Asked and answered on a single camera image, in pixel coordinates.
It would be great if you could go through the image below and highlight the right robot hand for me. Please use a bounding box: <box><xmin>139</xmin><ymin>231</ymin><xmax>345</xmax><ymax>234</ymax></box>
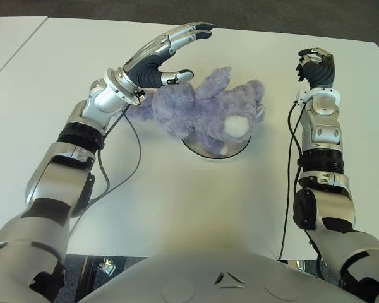
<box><xmin>295</xmin><ymin>47</ymin><xmax>336</xmax><ymax>91</ymax></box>

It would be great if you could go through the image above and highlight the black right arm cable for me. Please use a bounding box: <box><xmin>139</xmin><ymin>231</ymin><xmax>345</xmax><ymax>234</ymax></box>
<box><xmin>277</xmin><ymin>99</ymin><xmax>304</xmax><ymax>261</ymax></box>

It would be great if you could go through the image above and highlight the grey robot torso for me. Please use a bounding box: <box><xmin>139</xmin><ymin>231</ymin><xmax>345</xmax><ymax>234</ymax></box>
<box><xmin>72</xmin><ymin>247</ymin><xmax>379</xmax><ymax>303</ymax></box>

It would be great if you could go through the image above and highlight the purple plush doll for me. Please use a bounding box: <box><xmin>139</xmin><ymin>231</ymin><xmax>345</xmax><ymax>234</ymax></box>
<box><xmin>124</xmin><ymin>66</ymin><xmax>267</xmax><ymax>158</ymax></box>

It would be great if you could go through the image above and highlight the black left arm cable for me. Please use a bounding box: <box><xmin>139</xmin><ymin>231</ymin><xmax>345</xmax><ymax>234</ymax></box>
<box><xmin>68</xmin><ymin>105</ymin><xmax>143</xmax><ymax>241</ymax></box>

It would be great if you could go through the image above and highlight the black table leg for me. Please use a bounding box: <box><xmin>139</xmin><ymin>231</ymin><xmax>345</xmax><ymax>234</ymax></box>
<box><xmin>77</xmin><ymin>254</ymin><xmax>97</xmax><ymax>294</ymax></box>

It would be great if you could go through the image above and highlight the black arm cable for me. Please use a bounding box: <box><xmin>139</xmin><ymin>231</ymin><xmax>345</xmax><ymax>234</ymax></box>
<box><xmin>68</xmin><ymin>105</ymin><xmax>143</xmax><ymax>241</ymax></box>
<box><xmin>277</xmin><ymin>99</ymin><xmax>304</xmax><ymax>261</ymax></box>

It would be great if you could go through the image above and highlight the white plate with black rim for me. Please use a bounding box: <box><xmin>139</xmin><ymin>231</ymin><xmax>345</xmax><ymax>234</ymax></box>
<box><xmin>181</xmin><ymin>135</ymin><xmax>251</xmax><ymax>161</ymax></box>

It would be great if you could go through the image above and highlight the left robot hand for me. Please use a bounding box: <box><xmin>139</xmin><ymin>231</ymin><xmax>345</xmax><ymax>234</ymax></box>
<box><xmin>115</xmin><ymin>21</ymin><xmax>214</xmax><ymax>92</ymax></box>

